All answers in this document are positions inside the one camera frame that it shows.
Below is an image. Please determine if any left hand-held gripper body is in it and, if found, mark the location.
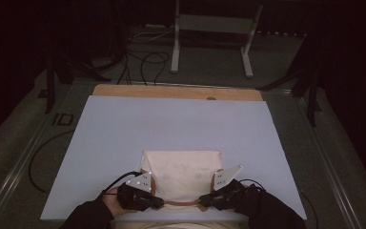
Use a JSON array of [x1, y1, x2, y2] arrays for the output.
[[117, 171, 156, 213]]

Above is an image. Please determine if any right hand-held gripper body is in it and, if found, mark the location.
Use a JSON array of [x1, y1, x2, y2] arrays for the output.
[[211, 164, 244, 211]]

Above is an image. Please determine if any cream baby bodysuit brown trim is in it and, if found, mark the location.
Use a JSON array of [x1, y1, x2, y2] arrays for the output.
[[139, 150, 223, 214]]

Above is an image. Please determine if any person's right hand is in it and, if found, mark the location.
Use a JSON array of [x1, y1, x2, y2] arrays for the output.
[[237, 185, 263, 211]]

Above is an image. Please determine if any person's left hand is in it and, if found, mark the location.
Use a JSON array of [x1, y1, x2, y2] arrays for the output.
[[103, 187, 134, 218]]

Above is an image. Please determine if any person's light clothing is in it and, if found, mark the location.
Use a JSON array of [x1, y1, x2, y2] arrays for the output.
[[112, 220, 241, 229]]

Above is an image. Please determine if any light blue mat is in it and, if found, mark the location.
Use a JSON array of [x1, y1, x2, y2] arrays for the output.
[[40, 94, 308, 222]]

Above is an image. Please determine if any black tripod stand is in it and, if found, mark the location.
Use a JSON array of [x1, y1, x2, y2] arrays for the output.
[[255, 31, 323, 128], [37, 53, 112, 115]]

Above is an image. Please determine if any white metal stand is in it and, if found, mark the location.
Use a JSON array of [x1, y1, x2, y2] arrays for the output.
[[170, 0, 264, 79]]

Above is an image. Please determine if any left hand-held gripper cable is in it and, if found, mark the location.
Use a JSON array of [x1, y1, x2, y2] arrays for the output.
[[103, 171, 142, 195]]

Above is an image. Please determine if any hand-held gripper cable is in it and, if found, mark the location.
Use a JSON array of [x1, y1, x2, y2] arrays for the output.
[[103, 171, 142, 195], [237, 178, 266, 192]]

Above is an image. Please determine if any right hand-held gripper cable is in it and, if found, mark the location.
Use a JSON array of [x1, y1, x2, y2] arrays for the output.
[[237, 178, 266, 192]]

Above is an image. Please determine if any black floor cable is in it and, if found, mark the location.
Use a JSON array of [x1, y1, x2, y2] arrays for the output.
[[28, 128, 75, 195], [299, 190, 318, 229]]

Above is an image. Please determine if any grey metal rail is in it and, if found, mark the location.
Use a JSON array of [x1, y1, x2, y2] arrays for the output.
[[294, 92, 366, 229], [0, 82, 77, 229]]

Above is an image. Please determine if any looped black cable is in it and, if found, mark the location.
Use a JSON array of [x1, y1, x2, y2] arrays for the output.
[[139, 52, 171, 86]]

